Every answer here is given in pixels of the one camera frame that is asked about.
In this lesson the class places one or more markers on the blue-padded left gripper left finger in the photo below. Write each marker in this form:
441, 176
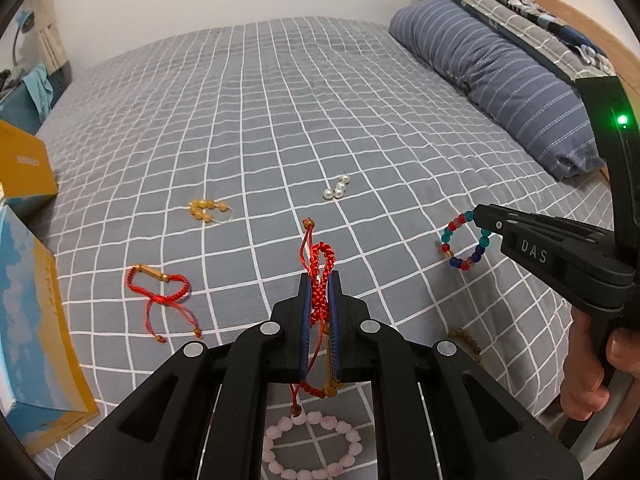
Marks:
305, 322

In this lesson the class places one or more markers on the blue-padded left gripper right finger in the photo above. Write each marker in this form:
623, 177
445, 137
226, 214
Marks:
335, 301

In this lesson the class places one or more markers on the person's right hand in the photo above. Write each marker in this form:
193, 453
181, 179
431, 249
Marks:
583, 392

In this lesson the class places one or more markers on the grey checked bed sheet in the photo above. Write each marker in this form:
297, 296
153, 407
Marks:
203, 153

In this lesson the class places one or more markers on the blue striped pillow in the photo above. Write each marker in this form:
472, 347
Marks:
540, 111

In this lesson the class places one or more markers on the wooden headboard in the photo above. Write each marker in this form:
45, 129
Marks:
625, 62

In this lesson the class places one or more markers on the blue yellow cardboard box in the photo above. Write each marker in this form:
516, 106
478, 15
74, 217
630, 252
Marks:
44, 394

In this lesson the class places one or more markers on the teal cloth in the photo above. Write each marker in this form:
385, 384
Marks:
40, 90

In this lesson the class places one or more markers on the teal suitcase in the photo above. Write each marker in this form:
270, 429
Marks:
18, 108

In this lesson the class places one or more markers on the beige curtain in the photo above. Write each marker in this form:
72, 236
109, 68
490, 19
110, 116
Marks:
50, 47

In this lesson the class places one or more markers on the blue desk lamp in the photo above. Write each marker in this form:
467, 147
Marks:
25, 21

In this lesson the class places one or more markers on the red cord bracelet gold tube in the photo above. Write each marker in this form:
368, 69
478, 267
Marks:
174, 289

